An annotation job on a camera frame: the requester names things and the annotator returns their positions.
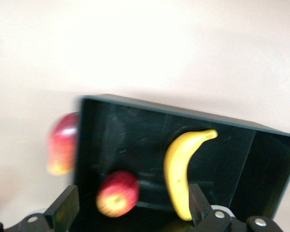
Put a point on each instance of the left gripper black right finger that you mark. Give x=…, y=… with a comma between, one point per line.
x=200, y=207

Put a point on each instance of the black plastic box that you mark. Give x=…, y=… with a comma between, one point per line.
x=135, y=135

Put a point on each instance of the small red apple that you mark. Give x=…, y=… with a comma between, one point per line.
x=118, y=193

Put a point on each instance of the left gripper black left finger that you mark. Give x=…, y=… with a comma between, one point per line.
x=62, y=212

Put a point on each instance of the yellow banana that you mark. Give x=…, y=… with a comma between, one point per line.
x=176, y=169

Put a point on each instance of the red yellow mango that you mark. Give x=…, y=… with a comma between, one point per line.
x=62, y=145

